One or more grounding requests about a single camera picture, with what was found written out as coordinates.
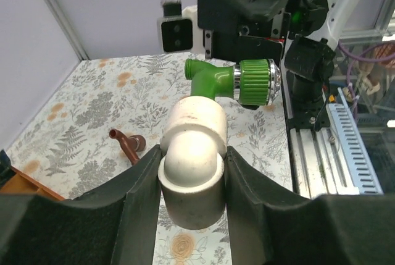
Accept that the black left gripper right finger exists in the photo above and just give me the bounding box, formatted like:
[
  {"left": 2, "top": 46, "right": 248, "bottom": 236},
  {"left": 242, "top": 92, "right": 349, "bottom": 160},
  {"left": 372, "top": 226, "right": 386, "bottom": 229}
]
[{"left": 225, "top": 147, "right": 394, "bottom": 264}]

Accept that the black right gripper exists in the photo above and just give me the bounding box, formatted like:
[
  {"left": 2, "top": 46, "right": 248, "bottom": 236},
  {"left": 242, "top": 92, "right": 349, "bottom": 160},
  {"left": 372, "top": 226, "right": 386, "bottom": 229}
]
[{"left": 197, "top": 0, "right": 291, "bottom": 64}]

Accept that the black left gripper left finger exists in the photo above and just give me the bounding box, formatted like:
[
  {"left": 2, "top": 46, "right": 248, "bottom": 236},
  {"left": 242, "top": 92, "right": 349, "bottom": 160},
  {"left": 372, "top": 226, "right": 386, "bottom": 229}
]
[{"left": 1, "top": 146, "right": 162, "bottom": 264}]

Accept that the green water faucet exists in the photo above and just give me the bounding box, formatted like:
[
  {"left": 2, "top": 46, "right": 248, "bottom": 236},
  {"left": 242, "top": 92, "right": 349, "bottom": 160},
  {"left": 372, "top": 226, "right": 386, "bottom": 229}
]
[{"left": 184, "top": 59, "right": 281, "bottom": 108}]

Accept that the brown water faucet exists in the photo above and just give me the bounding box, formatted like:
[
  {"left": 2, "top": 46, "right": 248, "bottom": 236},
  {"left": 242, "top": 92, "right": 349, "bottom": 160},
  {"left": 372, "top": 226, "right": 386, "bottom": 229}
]
[{"left": 109, "top": 128, "right": 146, "bottom": 166}]

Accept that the white pipe fitting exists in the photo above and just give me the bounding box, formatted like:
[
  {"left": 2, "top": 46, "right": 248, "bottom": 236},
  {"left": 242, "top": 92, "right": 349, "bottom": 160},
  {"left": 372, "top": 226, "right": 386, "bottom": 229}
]
[{"left": 157, "top": 96, "right": 227, "bottom": 230}]

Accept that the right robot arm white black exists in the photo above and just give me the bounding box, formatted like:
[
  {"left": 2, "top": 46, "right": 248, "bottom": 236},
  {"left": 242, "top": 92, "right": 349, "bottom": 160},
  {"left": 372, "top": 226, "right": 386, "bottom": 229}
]
[{"left": 185, "top": 0, "right": 360, "bottom": 107}]

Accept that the orange wooden compartment tray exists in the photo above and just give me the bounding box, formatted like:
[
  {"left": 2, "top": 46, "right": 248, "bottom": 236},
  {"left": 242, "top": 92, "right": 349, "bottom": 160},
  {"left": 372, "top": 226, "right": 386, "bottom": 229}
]
[{"left": 1, "top": 167, "right": 65, "bottom": 201}]

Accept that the white slotted cable duct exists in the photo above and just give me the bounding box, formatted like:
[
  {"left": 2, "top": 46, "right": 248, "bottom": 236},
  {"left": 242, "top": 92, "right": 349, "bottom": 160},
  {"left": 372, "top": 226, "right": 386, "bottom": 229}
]
[{"left": 328, "top": 88, "right": 383, "bottom": 195}]

